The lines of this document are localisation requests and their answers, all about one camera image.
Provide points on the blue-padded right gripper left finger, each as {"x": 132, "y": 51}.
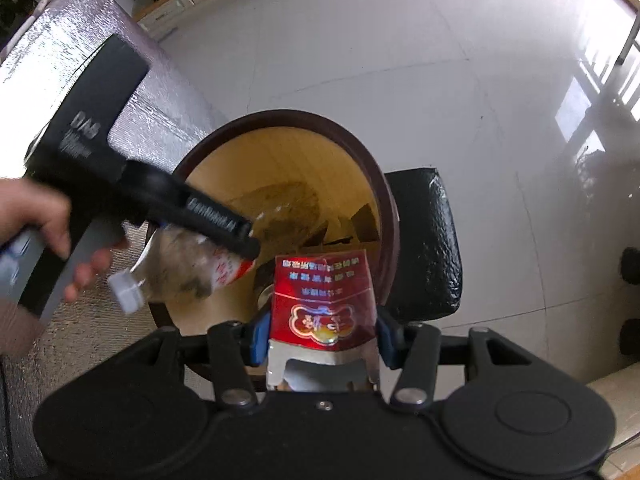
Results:
{"x": 234, "y": 347}

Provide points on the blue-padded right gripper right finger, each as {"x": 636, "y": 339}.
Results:
{"x": 413, "y": 349}

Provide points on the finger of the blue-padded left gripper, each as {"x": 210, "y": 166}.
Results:
{"x": 163, "y": 199}

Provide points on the crushed clear plastic bottle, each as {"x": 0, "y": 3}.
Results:
{"x": 179, "y": 266}

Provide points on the brown cardboard shipping box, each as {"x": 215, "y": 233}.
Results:
{"x": 341, "y": 230}

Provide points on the round yellow trash bin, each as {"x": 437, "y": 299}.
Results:
{"x": 275, "y": 147}

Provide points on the person's left hand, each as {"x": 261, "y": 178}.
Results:
{"x": 28, "y": 204}

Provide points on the black cushioned stool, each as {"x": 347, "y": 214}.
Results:
{"x": 429, "y": 277}

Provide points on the patterned pink grey tablecloth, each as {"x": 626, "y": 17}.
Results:
{"x": 164, "y": 118}

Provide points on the black shoes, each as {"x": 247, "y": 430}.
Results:
{"x": 628, "y": 341}

